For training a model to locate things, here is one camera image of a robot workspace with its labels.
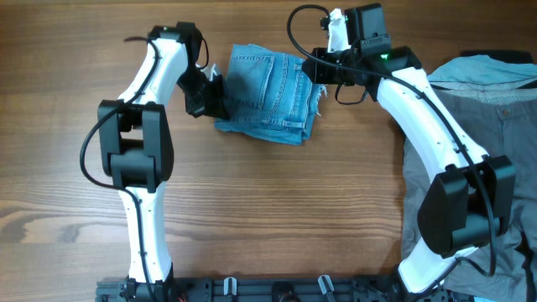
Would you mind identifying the light blue folded garment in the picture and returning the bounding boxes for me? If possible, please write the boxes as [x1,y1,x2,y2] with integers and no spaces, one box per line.
[427,55,536,86]

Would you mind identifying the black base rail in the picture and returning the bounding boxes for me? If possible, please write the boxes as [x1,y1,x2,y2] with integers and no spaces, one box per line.
[95,274,404,302]

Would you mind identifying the light blue denim jeans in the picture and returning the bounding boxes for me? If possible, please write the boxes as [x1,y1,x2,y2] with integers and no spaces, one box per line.
[215,44,326,145]

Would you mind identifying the grey trousers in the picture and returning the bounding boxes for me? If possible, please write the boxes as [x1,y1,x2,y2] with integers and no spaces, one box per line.
[400,83,537,302]

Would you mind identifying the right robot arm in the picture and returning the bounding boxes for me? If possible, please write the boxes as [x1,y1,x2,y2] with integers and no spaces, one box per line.
[302,3,515,301]

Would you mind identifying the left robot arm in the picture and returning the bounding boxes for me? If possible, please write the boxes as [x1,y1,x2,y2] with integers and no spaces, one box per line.
[94,22,228,301]

